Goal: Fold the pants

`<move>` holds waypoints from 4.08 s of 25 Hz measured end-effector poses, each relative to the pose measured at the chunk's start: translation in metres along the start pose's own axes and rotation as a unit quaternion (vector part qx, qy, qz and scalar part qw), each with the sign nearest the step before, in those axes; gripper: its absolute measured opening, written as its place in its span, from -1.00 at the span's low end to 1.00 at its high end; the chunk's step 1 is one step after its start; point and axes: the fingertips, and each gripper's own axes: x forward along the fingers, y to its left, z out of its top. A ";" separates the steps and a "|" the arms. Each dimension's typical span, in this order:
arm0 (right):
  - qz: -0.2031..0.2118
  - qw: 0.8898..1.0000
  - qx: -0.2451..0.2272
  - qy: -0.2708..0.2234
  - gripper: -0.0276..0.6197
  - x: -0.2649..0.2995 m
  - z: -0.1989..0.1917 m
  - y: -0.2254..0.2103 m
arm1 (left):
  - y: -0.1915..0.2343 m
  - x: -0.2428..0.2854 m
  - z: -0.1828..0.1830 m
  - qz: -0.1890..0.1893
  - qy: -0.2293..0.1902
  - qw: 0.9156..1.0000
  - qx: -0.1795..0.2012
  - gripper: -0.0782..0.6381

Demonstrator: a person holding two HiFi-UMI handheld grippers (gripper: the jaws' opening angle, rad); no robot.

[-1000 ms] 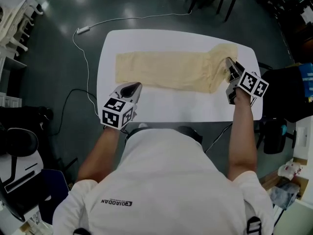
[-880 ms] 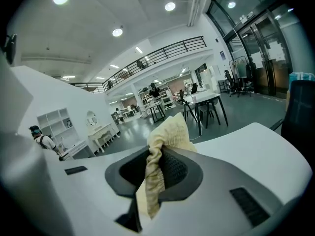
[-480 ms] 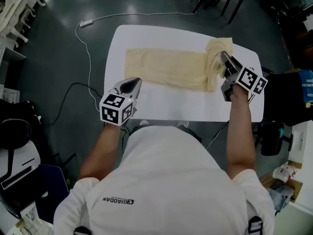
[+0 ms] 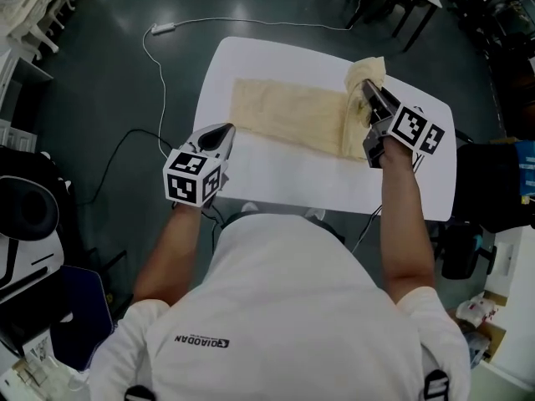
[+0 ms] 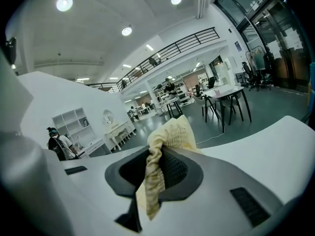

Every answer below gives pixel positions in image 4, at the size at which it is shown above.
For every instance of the white ornate chair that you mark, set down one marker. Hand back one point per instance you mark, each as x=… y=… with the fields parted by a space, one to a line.
x=37 y=2

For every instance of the person's white t-shirt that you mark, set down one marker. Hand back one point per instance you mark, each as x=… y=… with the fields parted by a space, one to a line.
x=284 y=316

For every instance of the person's white shoe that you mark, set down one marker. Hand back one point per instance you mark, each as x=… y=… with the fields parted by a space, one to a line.
x=316 y=213
x=250 y=207

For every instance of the person's right forearm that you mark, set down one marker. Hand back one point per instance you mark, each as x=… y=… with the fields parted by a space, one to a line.
x=403 y=224

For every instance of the white and black machine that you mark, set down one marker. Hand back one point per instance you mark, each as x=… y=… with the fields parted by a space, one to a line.
x=25 y=224

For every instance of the black office chair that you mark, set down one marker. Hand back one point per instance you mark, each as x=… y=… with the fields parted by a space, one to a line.
x=489 y=182

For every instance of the person's left forearm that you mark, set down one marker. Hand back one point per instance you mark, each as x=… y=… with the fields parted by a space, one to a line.
x=173 y=249

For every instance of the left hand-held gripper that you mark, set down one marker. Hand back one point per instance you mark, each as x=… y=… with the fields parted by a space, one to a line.
x=196 y=157

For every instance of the white power strip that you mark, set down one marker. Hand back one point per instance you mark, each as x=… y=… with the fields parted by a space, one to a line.
x=163 y=28

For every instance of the white cabinet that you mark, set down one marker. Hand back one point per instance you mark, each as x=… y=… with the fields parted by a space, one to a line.
x=18 y=82

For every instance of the beige pants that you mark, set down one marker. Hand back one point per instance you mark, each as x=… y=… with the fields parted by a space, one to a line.
x=301 y=113

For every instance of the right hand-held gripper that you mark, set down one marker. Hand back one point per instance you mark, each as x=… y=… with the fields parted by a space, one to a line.
x=411 y=128

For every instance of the dark blue chair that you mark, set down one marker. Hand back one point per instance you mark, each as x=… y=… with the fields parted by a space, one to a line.
x=81 y=316

